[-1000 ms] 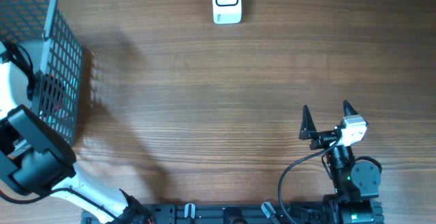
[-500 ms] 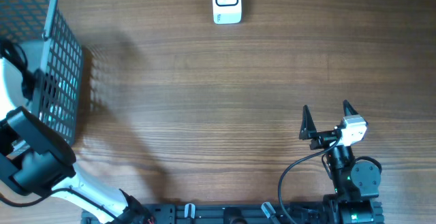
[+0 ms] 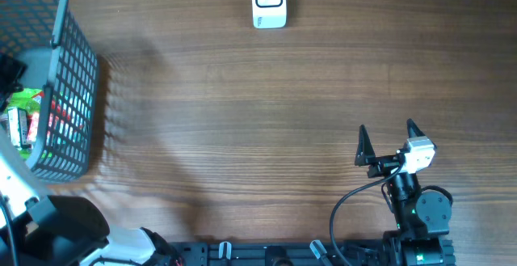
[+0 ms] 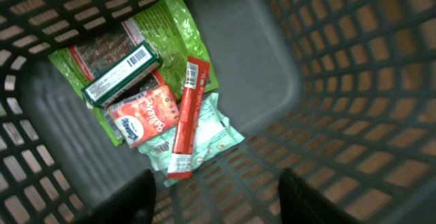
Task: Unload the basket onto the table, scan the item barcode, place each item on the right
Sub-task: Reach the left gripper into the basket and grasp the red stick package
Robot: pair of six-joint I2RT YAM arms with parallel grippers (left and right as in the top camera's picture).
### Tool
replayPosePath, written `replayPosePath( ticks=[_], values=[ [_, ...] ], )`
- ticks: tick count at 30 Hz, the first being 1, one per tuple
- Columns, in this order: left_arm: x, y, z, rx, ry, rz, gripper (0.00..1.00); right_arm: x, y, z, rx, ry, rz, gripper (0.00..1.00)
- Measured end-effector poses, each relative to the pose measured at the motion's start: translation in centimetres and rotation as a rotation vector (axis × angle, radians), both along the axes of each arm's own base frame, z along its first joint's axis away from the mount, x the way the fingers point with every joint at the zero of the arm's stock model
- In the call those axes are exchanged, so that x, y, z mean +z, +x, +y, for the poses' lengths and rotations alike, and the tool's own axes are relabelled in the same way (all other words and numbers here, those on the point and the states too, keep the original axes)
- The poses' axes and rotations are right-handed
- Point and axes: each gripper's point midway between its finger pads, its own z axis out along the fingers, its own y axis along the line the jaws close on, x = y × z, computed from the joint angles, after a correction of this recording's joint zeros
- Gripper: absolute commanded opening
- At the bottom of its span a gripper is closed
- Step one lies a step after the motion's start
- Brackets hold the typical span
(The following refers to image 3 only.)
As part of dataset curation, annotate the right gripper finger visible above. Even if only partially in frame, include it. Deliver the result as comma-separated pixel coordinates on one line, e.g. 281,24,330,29
406,118,425,138
355,125,376,167

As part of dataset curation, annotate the green snack bag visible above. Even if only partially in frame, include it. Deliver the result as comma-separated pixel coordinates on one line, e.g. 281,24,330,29
1,88,42,160

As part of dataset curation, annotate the green white small box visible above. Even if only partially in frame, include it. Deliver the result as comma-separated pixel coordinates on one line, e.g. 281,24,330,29
8,107,31,149

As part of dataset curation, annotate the red snack bar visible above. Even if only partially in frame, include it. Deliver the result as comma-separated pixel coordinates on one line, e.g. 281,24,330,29
27,91,44,144

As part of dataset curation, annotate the orange tissue pack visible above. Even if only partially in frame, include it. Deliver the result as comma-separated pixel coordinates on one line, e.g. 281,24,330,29
48,99,84,144

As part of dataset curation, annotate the teal tissue pack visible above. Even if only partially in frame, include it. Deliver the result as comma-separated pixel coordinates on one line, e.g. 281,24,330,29
53,93,90,149

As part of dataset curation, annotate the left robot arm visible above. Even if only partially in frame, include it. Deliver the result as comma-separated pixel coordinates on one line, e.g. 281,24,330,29
1,133,184,265

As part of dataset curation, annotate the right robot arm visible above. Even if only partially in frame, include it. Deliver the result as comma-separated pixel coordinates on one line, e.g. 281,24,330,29
353,119,456,266

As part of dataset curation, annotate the white barcode scanner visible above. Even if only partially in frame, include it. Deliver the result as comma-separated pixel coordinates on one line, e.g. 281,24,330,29
251,0,288,29

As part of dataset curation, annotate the grey plastic mesh basket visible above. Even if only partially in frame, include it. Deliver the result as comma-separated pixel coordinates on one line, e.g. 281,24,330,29
1,0,99,183

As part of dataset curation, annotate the right black camera cable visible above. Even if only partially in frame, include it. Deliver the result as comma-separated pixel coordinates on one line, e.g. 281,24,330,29
329,152,407,266

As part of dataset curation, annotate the black camera cable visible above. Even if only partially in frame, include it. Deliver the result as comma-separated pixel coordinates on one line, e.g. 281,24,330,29
329,152,407,266
0,195,19,266

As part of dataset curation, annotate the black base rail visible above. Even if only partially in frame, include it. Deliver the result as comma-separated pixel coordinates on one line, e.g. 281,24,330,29
169,239,456,266

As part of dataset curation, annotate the left black camera cable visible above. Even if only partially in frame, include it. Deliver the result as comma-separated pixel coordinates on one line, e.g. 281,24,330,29
0,195,19,266

